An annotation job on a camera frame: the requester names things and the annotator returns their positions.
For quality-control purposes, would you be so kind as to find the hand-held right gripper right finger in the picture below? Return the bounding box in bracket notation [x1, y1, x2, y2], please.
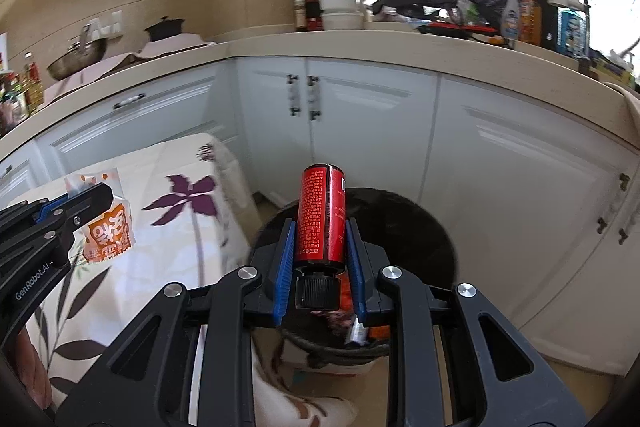
[345, 217, 588, 427]

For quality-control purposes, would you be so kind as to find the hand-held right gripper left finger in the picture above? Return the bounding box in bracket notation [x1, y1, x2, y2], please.
[57, 218, 297, 427]

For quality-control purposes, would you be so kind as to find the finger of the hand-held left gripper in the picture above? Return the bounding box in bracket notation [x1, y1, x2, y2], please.
[0, 198, 67, 228]
[0, 183, 115, 288]

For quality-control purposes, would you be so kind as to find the orange and white snack packet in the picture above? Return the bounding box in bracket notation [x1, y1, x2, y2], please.
[65, 167, 137, 264]

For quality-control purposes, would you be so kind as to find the red bottle with black cap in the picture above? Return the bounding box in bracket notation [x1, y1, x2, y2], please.
[294, 163, 348, 310]

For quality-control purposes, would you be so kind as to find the black round trash bin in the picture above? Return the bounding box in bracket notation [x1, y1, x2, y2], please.
[247, 188, 457, 358]

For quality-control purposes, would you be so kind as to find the person's left hand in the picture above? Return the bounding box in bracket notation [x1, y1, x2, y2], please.
[12, 329, 51, 408]

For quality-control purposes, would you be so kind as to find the floral cream tablecloth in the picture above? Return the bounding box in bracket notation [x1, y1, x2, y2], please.
[0, 133, 358, 427]

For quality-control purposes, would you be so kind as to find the wide white cabinet door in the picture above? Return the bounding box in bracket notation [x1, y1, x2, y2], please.
[30, 59, 238, 188]

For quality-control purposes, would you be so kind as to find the yellow cooking oil bottle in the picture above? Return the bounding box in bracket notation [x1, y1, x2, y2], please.
[22, 52, 43, 108]

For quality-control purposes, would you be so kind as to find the narrow white cabinet door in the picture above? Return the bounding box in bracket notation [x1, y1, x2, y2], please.
[235, 57, 313, 208]

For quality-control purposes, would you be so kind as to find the metal wok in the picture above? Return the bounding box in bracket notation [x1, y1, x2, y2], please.
[46, 38, 108, 82]

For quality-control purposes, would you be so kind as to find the pink stove cover cloth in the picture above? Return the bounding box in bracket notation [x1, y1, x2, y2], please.
[44, 34, 217, 105]

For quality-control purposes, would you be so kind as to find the large white cabinet door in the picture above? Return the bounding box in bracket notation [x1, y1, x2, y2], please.
[420, 74, 631, 375]

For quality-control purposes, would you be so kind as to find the black cooking pot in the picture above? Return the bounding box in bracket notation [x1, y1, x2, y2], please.
[144, 16, 185, 42]

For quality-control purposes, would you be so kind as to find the red flat tray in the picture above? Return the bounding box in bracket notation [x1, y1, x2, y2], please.
[417, 22, 501, 40]

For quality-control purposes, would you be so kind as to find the white spray bottle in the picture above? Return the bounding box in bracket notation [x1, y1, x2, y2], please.
[500, 0, 521, 40]

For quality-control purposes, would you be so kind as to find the orange detergent bottle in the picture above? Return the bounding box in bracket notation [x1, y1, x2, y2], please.
[519, 0, 543, 46]

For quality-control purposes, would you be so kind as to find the blue packet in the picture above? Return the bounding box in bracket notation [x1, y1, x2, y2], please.
[559, 9, 588, 56]

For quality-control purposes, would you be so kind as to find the metal faucet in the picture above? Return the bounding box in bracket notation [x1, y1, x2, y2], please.
[565, 0, 593, 58]

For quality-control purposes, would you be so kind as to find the white double wall socket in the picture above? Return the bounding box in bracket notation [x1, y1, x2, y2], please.
[92, 11, 123, 38]

